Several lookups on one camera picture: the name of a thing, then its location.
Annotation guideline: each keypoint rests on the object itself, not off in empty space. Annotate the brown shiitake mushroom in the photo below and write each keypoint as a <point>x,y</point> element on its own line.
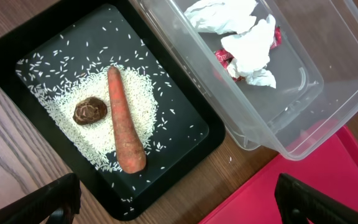
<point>89,111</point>

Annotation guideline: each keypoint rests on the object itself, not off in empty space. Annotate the red snack wrapper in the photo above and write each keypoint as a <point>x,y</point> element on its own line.
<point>225,57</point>

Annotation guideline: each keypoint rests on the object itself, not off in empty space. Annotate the white tissue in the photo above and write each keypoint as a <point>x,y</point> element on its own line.
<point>247,39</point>

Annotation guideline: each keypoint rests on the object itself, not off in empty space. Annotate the orange carrot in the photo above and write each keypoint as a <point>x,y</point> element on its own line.
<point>129,149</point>

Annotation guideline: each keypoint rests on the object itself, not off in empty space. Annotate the clear plastic bin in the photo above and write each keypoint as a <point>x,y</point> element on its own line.
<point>315,67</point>

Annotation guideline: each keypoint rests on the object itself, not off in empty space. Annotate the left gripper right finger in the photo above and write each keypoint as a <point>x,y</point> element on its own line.
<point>299,203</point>

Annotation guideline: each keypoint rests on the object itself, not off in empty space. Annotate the black plastic tray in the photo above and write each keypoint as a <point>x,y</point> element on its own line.
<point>54,21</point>

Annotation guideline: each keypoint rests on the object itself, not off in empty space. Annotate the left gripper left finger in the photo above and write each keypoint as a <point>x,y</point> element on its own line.
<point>56,202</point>

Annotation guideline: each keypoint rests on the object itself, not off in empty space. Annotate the red serving tray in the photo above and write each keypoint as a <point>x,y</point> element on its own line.
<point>321,188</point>

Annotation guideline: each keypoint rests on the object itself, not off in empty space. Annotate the pile of white rice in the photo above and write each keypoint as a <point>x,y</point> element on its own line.
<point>92,130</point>

